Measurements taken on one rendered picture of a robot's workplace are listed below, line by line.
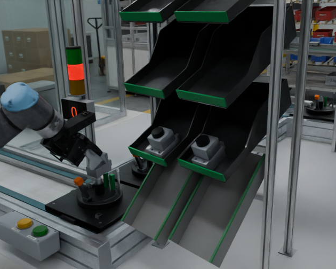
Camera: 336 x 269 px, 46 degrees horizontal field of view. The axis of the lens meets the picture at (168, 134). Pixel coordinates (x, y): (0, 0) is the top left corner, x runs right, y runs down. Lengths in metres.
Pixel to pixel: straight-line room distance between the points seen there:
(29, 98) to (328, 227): 0.96
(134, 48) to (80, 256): 5.69
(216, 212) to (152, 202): 0.19
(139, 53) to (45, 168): 5.11
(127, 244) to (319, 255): 0.54
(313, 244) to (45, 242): 0.76
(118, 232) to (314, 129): 1.27
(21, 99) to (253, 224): 0.80
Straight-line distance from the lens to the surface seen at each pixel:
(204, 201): 1.00
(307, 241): 1.29
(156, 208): 1.05
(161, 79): 0.94
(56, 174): 1.56
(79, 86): 1.35
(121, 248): 1.14
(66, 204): 1.27
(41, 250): 1.15
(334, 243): 1.31
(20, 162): 1.74
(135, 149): 0.97
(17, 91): 0.99
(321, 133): 2.10
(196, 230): 0.98
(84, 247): 1.10
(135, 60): 6.67
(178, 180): 1.05
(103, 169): 1.21
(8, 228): 1.23
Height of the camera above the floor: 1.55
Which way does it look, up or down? 19 degrees down
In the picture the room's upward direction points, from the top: 2 degrees counter-clockwise
